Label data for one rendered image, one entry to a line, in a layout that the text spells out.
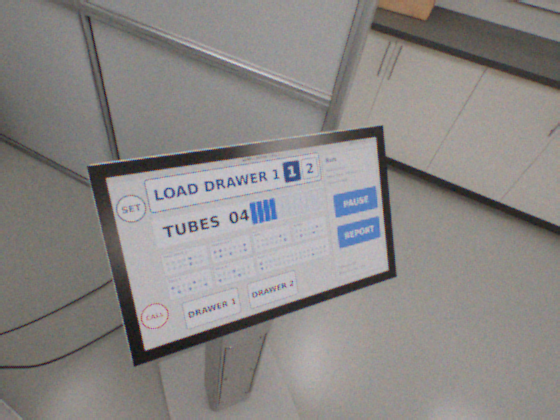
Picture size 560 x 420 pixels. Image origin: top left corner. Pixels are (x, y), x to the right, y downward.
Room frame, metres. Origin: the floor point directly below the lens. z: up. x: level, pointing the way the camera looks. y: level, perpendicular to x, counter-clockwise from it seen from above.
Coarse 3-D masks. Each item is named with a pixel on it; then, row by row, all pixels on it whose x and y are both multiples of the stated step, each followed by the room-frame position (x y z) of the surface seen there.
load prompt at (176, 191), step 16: (272, 160) 0.48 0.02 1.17; (288, 160) 0.50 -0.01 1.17; (304, 160) 0.51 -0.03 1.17; (176, 176) 0.40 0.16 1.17; (192, 176) 0.41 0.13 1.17; (208, 176) 0.42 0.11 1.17; (224, 176) 0.43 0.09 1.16; (240, 176) 0.44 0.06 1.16; (256, 176) 0.45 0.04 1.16; (272, 176) 0.47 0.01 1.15; (288, 176) 0.48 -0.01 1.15; (304, 176) 0.49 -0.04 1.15; (320, 176) 0.51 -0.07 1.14; (160, 192) 0.37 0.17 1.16; (176, 192) 0.38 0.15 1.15; (192, 192) 0.39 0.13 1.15; (208, 192) 0.40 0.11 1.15; (224, 192) 0.41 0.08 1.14; (240, 192) 0.43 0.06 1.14; (256, 192) 0.44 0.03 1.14; (160, 208) 0.36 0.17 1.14; (176, 208) 0.37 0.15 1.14
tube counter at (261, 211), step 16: (304, 192) 0.48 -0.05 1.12; (320, 192) 0.49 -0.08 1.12; (240, 208) 0.41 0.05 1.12; (256, 208) 0.42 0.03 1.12; (272, 208) 0.43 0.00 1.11; (288, 208) 0.45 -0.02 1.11; (304, 208) 0.46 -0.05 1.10; (320, 208) 0.47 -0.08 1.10; (240, 224) 0.39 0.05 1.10; (256, 224) 0.40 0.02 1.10
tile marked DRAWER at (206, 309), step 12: (192, 300) 0.28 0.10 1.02; (204, 300) 0.29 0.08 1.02; (216, 300) 0.30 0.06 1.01; (228, 300) 0.30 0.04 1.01; (192, 312) 0.27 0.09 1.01; (204, 312) 0.28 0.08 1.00; (216, 312) 0.28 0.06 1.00; (228, 312) 0.29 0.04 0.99; (240, 312) 0.30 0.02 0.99; (192, 324) 0.26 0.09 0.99
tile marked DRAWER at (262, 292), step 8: (288, 272) 0.37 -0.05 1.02; (264, 280) 0.35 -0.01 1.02; (272, 280) 0.35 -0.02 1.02; (280, 280) 0.36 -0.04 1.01; (288, 280) 0.37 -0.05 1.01; (296, 280) 0.37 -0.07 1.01; (248, 288) 0.33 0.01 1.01; (256, 288) 0.33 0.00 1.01; (264, 288) 0.34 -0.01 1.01; (272, 288) 0.34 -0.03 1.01; (280, 288) 0.35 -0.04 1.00; (288, 288) 0.36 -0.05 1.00; (296, 288) 0.36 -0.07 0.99; (248, 296) 0.32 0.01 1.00; (256, 296) 0.33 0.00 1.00; (264, 296) 0.33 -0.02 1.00; (272, 296) 0.34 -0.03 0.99; (280, 296) 0.34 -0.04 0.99; (288, 296) 0.35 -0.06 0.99; (256, 304) 0.32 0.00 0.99; (264, 304) 0.32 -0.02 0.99
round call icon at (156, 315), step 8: (152, 304) 0.26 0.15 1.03; (160, 304) 0.26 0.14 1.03; (144, 312) 0.25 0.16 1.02; (152, 312) 0.25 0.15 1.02; (160, 312) 0.25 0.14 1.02; (168, 312) 0.26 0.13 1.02; (144, 320) 0.24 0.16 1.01; (152, 320) 0.24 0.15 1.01; (160, 320) 0.25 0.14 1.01; (168, 320) 0.25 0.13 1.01; (144, 328) 0.23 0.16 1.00; (152, 328) 0.23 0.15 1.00; (160, 328) 0.24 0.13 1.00
